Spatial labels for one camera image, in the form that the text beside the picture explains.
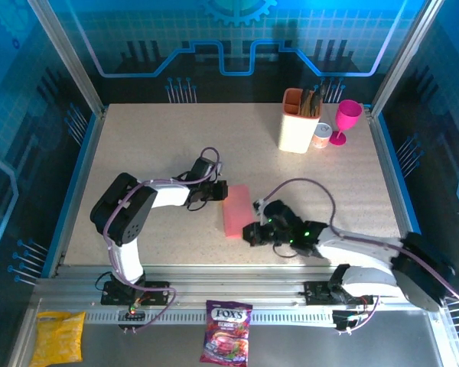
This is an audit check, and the dark wooden utensil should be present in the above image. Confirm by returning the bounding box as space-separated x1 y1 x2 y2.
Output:
310 83 329 115
299 88 315 116

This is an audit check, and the aluminium mounting rail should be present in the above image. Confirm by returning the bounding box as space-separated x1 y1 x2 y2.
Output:
34 265 444 311

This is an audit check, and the aluminium frame post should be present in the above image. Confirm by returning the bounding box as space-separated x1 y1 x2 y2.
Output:
369 0 444 119
27 0 108 119

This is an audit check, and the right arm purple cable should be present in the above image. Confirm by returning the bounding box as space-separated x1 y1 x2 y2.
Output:
262 177 459 334

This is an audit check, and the white slotted cable duct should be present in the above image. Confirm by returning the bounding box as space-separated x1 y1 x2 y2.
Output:
84 310 336 325

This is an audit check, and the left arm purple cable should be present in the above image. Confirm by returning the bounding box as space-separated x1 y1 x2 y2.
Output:
102 147 222 333

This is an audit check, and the cream utensil holder orange rim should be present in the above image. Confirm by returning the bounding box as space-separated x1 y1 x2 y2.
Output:
277 87 323 154

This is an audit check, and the small jar white lid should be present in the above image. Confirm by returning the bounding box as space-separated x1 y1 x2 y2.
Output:
311 122 333 150

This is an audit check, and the black controller board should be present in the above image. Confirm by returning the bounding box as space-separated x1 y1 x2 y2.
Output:
330 309 368 336
116 308 146 334

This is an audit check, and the purple Fox's candy bag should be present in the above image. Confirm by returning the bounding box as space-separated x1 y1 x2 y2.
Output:
199 299 253 367

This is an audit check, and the yellow snack bag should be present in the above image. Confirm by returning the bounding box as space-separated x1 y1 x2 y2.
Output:
29 310 87 364

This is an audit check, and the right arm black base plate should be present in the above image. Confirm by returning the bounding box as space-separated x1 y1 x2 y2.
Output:
304 281 374 307

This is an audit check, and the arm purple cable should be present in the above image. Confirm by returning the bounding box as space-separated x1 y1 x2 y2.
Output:
262 177 459 334
102 147 222 333

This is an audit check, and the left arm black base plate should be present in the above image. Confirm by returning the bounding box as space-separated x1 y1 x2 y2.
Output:
100 281 171 307

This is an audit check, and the pink plastic goblet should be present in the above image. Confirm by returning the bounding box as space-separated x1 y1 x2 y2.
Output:
328 99 363 147

